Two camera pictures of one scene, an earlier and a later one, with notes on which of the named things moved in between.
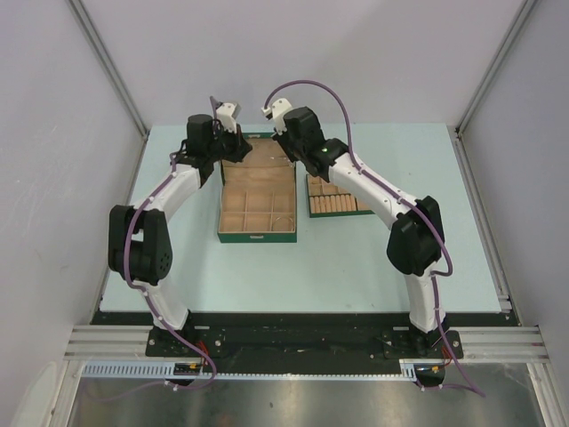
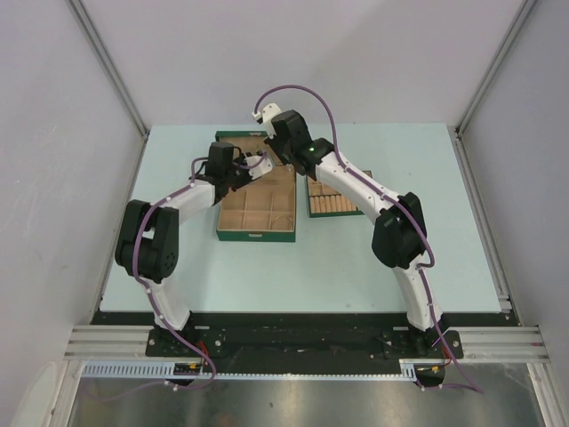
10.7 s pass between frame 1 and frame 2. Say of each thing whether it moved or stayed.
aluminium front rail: stayed
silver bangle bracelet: stayed
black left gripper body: moved
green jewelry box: stayed
